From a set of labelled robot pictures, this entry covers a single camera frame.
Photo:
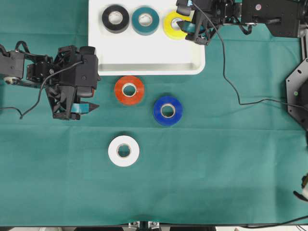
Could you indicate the yellow tape roll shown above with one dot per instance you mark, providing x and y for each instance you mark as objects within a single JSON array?
[{"x": 170, "y": 26}]

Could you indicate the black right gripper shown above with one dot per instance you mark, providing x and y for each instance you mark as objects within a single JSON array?
[{"x": 208, "y": 16}]

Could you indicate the red tape roll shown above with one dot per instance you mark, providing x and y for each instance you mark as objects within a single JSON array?
[{"x": 129, "y": 90}]

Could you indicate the green table cloth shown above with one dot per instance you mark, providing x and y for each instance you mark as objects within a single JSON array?
[{"x": 235, "y": 157}]

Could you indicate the black tape roll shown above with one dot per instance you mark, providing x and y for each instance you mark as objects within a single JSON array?
[{"x": 115, "y": 19}]

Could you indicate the white black object at edge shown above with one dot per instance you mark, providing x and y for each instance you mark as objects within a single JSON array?
[{"x": 304, "y": 186}]

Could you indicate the metal camera stand bracket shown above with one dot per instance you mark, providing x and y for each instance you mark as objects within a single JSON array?
[{"x": 144, "y": 226}]

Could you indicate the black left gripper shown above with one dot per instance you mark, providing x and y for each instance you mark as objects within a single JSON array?
[{"x": 63, "y": 99}]

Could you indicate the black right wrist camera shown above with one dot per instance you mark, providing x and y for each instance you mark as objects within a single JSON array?
[{"x": 184, "y": 7}]

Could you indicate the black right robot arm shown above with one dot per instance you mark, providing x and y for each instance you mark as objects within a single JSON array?
[{"x": 283, "y": 18}]

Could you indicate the white tape roll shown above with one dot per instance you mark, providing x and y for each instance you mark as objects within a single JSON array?
[{"x": 123, "y": 151}]

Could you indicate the blue tape roll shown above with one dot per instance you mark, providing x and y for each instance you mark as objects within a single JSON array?
[{"x": 167, "y": 111}]

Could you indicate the white plastic tray case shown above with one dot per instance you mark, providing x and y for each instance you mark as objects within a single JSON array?
[{"x": 129, "y": 53}]

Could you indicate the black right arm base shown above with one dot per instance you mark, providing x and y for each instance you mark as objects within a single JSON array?
[{"x": 297, "y": 93}]

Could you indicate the teal green tape roll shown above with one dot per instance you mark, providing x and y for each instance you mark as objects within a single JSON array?
[{"x": 145, "y": 21}]

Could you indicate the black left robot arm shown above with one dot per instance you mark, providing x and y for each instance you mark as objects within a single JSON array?
[{"x": 22, "y": 68}]

